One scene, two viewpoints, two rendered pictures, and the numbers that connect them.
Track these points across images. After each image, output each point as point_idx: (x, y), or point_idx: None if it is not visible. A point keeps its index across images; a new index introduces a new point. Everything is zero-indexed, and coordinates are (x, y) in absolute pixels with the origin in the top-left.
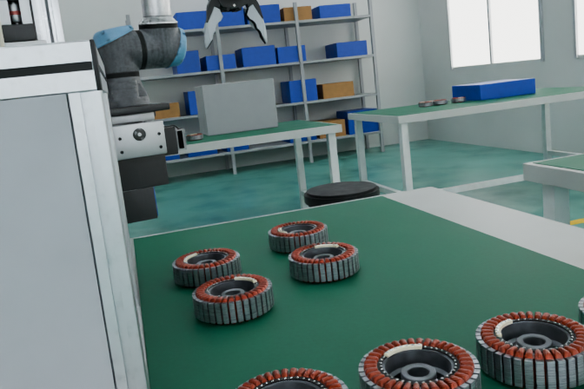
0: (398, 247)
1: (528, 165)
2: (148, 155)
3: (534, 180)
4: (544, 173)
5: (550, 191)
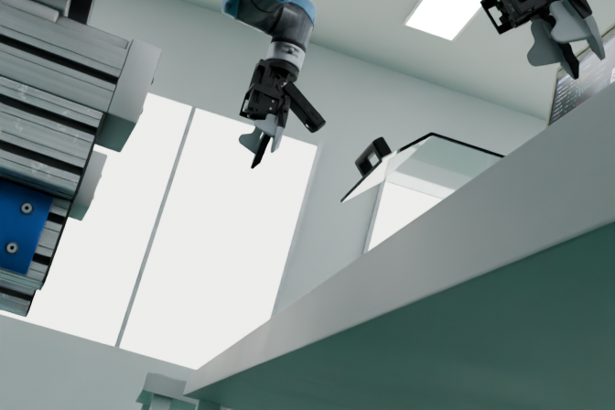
0: None
1: (157, 374)
2: (83, 216)
3: (159, 392)
4: (178, 386)
5: (163, 407)
